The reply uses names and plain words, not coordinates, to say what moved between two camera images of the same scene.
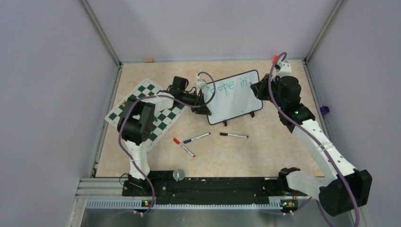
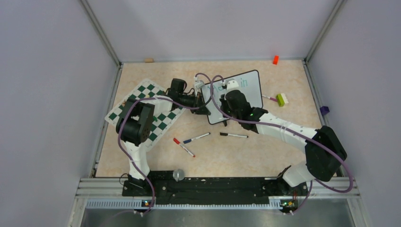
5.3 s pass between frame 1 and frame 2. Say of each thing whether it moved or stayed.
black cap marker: stayed
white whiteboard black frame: stayed
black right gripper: moved
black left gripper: stayed
